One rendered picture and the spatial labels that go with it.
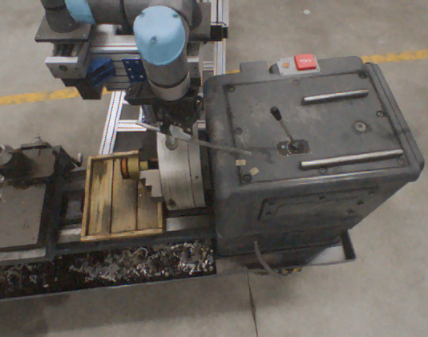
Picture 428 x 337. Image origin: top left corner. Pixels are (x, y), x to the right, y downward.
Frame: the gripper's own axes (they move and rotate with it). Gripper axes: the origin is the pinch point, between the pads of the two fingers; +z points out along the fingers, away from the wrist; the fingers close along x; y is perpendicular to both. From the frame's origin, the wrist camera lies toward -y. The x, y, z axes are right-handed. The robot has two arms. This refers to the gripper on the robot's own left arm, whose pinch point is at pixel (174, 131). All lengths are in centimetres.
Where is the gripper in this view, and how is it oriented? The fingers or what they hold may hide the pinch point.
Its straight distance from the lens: 80.3
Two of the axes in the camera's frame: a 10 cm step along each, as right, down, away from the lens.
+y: 9.4, 3.2, -1.4
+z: 0.2, 3.6, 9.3
